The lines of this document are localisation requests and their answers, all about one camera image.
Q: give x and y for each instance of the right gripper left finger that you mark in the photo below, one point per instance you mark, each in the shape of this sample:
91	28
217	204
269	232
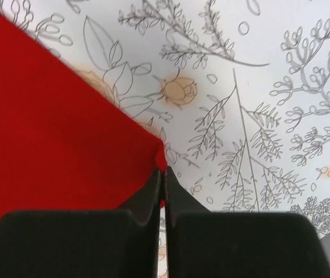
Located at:
122	242

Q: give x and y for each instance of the floral table cloth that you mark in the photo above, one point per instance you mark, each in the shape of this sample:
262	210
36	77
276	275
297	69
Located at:
237	91

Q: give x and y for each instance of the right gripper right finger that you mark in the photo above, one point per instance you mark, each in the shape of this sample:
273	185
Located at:
202	243

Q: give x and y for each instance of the red t shirt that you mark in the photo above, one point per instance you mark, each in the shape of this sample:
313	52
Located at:
62	145

